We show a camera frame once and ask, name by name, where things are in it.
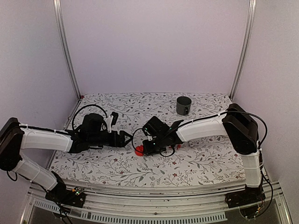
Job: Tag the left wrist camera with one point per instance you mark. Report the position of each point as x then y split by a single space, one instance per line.
111 121

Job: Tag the right aluminium frame post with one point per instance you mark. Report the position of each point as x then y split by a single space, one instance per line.
245 44

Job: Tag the left aluminium frame post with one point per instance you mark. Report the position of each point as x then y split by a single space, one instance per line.
65 47

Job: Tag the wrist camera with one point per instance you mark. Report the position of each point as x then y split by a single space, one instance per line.
155 128
111 121

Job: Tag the dark grey mug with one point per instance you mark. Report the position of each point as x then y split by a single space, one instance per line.
183 105

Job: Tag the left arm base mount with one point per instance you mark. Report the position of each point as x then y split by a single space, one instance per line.
66 197

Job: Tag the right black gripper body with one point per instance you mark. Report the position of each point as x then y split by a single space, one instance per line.
158 146

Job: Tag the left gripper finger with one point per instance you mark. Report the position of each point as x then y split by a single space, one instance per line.
126 141
125 135

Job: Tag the aluminium frame post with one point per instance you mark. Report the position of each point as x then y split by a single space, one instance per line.
245 44
65 47

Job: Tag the red earbud charging case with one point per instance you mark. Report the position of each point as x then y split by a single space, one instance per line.
139 150

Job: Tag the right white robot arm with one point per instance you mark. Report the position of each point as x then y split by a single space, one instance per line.
239 125

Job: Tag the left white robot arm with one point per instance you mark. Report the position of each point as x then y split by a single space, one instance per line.
95 131

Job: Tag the front aluminium rail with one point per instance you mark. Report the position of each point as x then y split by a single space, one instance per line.
204 204

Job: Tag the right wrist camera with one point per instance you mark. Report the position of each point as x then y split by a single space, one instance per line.
155 128

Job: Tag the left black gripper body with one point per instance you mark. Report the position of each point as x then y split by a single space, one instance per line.
113 143

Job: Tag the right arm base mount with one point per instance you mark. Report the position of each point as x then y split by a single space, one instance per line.
243 197

